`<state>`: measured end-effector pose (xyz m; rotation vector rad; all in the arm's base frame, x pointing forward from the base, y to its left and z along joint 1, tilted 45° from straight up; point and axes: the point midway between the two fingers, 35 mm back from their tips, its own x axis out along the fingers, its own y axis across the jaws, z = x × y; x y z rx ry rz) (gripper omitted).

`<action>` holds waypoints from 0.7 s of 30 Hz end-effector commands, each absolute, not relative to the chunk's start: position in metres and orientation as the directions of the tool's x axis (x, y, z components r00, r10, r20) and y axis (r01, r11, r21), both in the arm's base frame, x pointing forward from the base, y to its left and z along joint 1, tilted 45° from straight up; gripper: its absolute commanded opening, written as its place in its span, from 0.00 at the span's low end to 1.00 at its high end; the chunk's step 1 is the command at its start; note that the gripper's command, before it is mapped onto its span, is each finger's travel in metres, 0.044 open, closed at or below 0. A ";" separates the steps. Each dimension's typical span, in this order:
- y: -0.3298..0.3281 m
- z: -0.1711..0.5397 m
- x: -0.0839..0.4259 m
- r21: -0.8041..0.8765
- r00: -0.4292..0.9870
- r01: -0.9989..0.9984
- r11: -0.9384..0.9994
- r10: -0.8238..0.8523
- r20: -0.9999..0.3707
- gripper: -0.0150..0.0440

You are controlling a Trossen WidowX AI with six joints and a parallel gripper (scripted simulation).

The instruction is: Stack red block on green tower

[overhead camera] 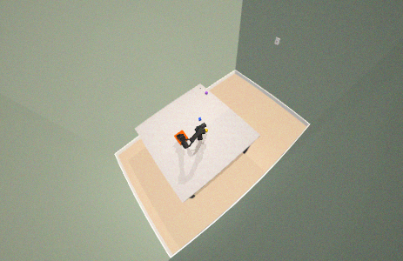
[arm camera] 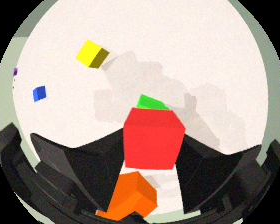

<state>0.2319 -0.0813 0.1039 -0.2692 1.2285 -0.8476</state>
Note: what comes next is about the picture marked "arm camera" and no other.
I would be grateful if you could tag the yellow block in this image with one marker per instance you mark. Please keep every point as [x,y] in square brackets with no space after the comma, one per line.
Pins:
[92,55]

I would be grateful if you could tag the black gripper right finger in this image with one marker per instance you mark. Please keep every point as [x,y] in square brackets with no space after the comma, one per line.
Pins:
[202,170]

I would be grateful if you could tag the blue block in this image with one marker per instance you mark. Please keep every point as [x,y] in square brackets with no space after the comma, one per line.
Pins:
[39,93]

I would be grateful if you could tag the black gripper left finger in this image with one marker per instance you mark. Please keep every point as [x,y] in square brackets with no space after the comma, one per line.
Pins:
[94,167]

